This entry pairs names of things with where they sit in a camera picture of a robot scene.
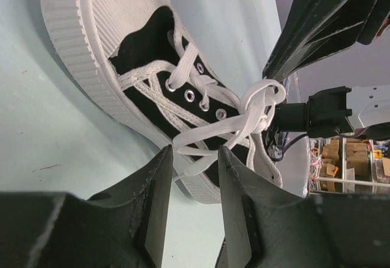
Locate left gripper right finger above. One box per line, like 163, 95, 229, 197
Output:
216, 147, 389, 268

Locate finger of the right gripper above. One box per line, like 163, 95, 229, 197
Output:
263, 0, 377, 81

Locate cardboard boxes on shelf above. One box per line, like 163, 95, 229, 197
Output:
308, 137, 389, 194

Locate black white sneaker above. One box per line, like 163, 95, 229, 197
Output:
40, 0, 286, 204

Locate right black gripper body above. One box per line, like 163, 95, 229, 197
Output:
357, 0, 389, 44

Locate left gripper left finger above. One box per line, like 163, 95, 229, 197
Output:
1, 146, 173, 267

